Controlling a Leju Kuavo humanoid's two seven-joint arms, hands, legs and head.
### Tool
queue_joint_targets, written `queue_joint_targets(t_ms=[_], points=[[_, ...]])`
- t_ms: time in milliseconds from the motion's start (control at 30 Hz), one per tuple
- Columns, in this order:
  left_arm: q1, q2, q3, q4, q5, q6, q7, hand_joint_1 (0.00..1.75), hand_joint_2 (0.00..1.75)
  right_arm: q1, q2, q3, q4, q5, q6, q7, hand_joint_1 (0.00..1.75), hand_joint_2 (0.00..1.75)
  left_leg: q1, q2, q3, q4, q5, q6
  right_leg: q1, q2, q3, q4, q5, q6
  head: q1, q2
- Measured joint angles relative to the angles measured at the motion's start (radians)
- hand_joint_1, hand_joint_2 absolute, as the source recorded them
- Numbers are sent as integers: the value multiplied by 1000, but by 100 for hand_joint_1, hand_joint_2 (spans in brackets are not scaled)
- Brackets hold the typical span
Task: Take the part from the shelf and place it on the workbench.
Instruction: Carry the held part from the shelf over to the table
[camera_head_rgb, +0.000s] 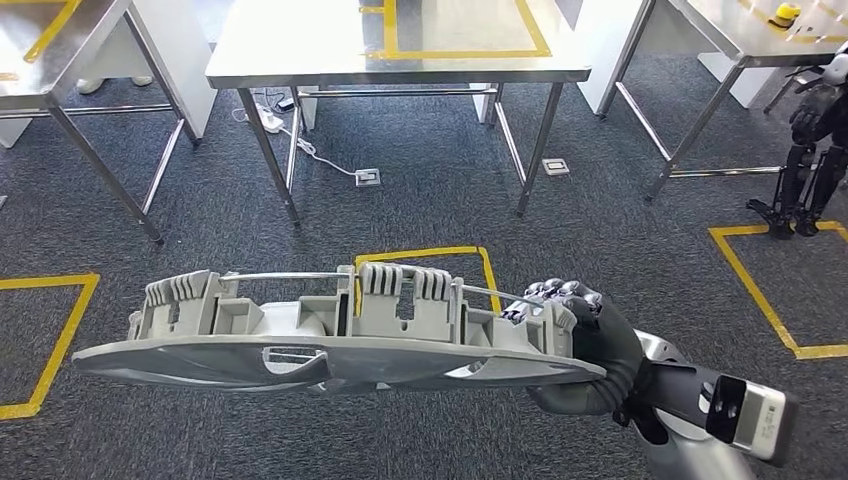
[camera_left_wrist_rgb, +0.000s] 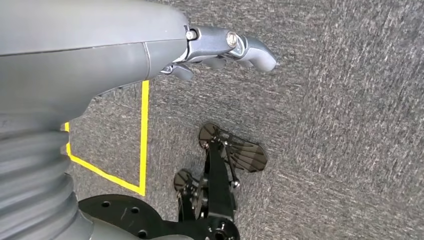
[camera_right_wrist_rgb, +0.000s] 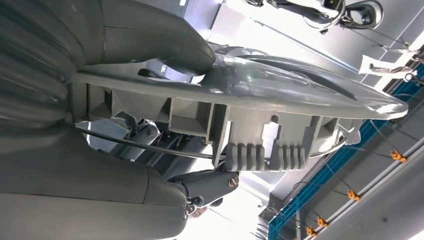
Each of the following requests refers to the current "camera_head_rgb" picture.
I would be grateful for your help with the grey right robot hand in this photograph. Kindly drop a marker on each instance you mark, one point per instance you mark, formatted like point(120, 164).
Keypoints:
point(606, 338)

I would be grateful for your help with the silver plastic wheel hubcap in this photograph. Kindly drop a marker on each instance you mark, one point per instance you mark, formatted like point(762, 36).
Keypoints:
point(298, 364)

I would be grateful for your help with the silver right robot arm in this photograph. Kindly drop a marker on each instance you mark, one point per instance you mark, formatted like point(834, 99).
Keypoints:
point(689, 457)

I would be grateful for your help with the steel workbench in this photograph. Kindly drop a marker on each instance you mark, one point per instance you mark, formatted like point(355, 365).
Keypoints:
point(298, 46)
point(46, 60)
point(729, 33)

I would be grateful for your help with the yellow floor tape square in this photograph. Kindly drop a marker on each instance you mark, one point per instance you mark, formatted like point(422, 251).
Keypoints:
point(748, 278)
point(46, 281)
point(424, 252)

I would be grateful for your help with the floor socket plate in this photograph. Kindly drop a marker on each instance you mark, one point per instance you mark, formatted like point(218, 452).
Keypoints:
point(368, 177)
point(555, 167)

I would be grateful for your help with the white desk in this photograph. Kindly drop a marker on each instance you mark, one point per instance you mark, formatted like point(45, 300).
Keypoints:
point(735, 79)
point(603, 60)
point(179, 53)

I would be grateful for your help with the yellow tape rectangle on bench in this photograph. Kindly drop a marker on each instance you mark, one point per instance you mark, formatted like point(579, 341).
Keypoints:
point(50, 30)
point(762, 14)
point(464, 54)

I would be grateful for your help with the yellow tape roll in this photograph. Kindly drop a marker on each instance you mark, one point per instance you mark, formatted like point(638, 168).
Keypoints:
point(785, 14)

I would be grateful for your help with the black power adapter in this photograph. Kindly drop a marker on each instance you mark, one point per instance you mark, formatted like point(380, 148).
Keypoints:
point(286, 104)

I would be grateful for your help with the white power strip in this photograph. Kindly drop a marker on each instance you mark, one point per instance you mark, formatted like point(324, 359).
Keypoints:
point(270, 119)

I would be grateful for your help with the person's foot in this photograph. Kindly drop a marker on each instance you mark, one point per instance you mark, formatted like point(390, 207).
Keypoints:
point(142, 81)
point(91, 85)

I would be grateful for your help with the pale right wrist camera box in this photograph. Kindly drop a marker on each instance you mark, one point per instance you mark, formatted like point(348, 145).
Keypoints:
point(762, 417)

